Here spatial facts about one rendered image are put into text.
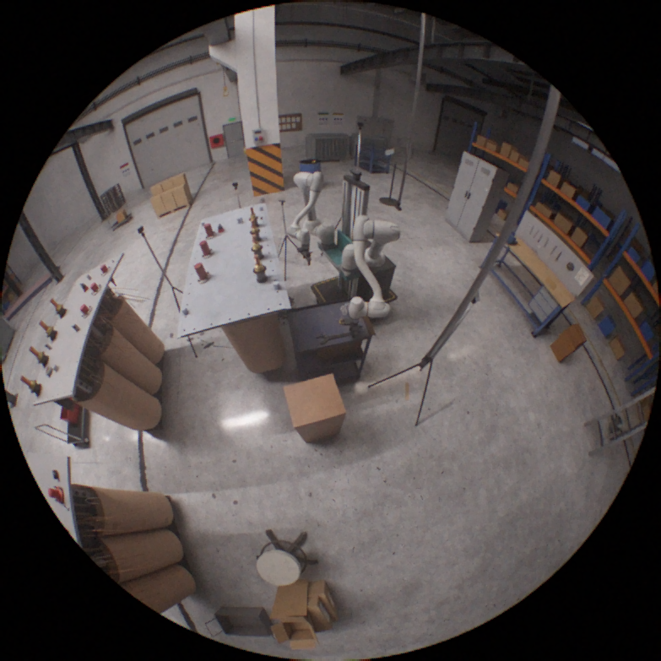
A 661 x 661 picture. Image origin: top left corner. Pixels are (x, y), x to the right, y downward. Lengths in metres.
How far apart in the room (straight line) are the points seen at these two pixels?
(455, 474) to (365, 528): 1.11
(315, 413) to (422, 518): 1.72
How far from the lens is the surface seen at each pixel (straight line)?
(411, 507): 2.61
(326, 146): 10.13
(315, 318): 1.95
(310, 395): 1.58
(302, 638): 2.41
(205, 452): 2.76
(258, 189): 7.00
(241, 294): 1.57
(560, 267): 4.94
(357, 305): 1.53
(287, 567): 2.18
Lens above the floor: 2.42
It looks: 55 degrees down
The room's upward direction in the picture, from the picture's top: 1 degrees clockwise
